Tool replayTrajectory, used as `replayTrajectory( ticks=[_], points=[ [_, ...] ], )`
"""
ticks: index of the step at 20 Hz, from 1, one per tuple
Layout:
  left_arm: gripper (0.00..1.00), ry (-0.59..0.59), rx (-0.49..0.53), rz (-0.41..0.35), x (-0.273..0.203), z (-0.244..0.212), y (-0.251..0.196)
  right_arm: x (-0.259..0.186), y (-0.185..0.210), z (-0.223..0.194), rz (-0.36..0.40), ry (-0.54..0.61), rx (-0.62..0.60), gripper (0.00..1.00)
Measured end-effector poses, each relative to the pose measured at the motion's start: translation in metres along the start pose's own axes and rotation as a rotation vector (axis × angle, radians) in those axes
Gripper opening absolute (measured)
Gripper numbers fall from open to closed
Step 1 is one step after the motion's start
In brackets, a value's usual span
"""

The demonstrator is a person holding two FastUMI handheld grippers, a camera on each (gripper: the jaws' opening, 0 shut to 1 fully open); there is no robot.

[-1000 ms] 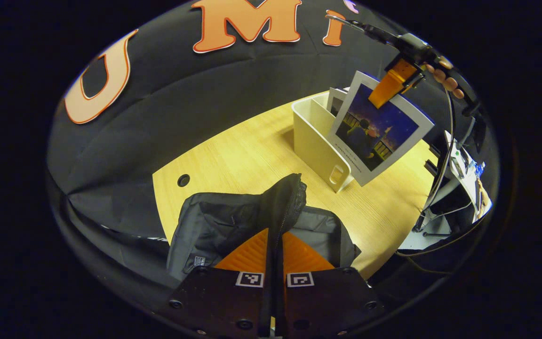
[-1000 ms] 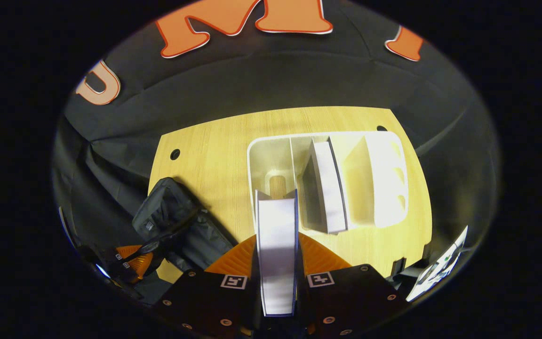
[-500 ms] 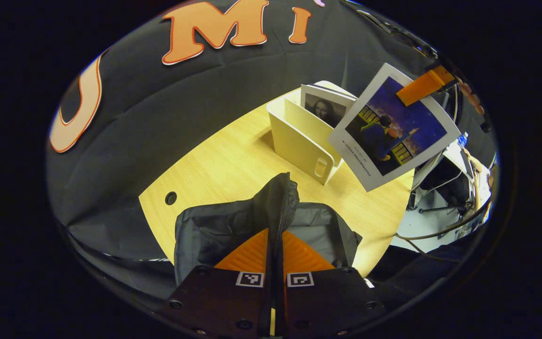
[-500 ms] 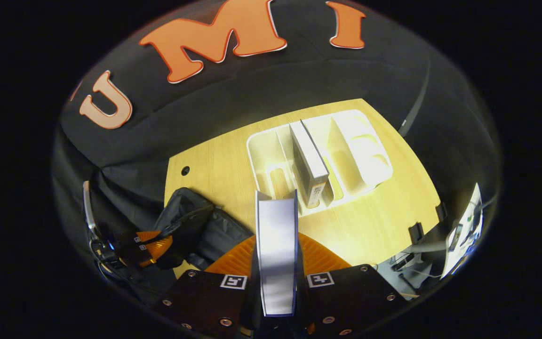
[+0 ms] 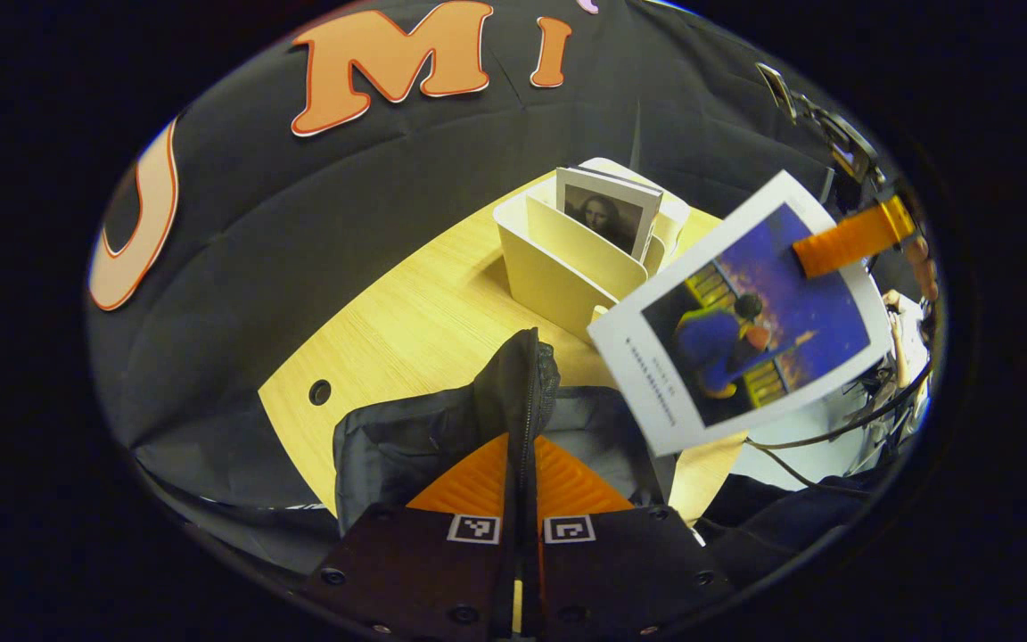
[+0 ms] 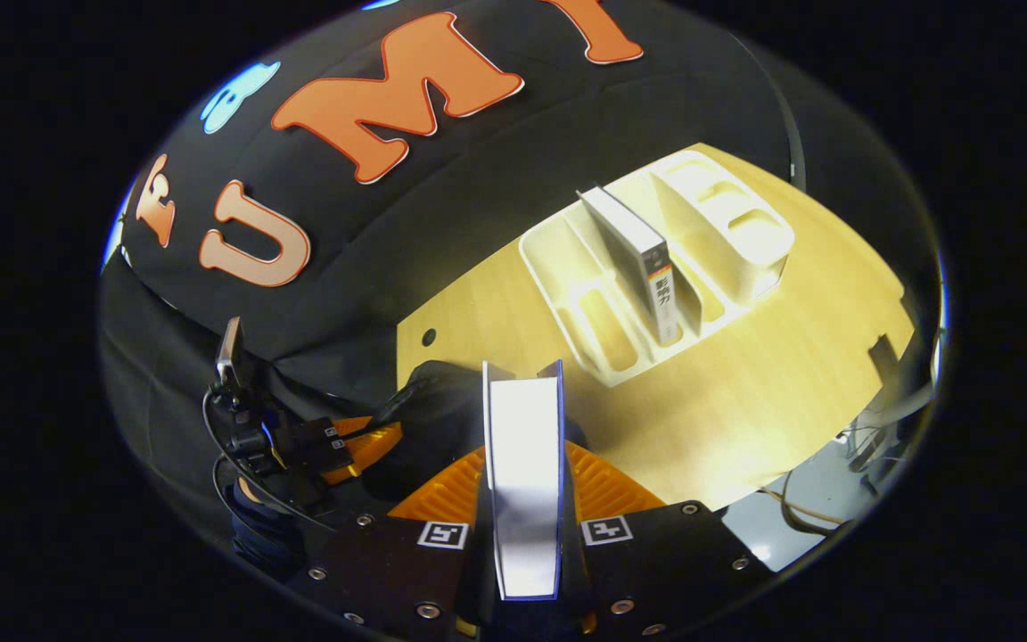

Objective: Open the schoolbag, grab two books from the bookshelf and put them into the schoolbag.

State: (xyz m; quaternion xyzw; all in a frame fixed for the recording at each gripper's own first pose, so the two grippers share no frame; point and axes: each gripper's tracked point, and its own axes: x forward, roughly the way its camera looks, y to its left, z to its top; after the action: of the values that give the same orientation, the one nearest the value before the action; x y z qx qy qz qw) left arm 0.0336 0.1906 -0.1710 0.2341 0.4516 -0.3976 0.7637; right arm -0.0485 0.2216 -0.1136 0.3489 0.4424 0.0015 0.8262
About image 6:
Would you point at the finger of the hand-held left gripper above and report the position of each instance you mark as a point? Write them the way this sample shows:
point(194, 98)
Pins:
point(326, 428)
point(362, 450)

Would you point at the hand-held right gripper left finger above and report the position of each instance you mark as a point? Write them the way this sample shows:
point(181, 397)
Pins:
point(389, 571)

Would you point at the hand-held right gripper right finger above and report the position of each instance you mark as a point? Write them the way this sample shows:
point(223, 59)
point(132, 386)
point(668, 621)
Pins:
point(656, 562)

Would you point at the black schoolbag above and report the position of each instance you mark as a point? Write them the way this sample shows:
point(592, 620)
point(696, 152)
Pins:
point(442, 401)

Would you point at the blue cover book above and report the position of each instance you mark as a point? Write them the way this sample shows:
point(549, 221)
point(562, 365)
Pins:
point(524, 473)

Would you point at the grey cover book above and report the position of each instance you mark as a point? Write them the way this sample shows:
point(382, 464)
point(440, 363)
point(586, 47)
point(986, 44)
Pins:
point(634, 259)

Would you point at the white plastic bookshelf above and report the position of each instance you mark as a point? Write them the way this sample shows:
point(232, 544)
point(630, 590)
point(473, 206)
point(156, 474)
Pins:
point(727, 232)

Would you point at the thin grey strip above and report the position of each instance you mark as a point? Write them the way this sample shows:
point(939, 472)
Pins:
point(795, 147)

